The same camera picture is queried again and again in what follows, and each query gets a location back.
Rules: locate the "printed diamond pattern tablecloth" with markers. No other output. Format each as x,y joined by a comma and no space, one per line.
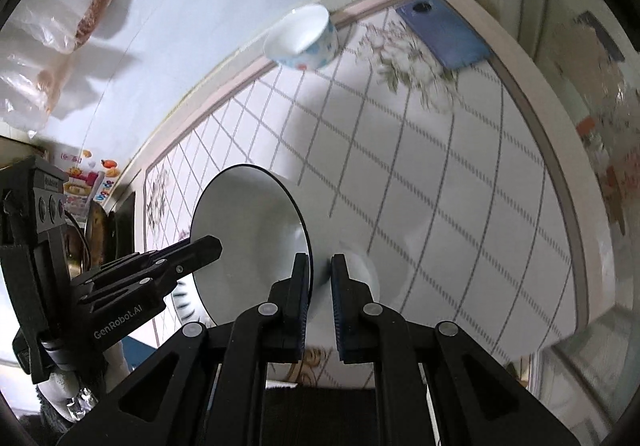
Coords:
425,176

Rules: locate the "blue smartphone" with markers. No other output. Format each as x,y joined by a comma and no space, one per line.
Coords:
445,36

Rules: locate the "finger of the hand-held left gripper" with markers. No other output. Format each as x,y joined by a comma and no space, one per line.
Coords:
190,253

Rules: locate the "white bowl with dark rim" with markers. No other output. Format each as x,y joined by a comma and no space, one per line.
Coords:
240,236

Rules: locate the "plastic bag with orange contents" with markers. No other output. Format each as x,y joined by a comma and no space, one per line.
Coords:
30,86

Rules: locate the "colourful wall stickers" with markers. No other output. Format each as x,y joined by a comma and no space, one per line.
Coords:
90,176

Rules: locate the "patterned glass sliding door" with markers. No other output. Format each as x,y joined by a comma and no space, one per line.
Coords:
590,126

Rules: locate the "plastic bag with red contents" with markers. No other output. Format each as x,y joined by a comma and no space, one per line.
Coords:
95,6

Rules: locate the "white bowl with blue pattern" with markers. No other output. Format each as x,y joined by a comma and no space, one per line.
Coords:
300,31

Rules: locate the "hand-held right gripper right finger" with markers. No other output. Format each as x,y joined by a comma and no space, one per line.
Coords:
337,306

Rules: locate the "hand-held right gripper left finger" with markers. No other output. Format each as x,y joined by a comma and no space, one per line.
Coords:
301,306

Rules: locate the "black induction cooktop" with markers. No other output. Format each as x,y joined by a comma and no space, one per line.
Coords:
127,226

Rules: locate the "white plate with striped rim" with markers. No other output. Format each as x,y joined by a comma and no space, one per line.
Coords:
185,307

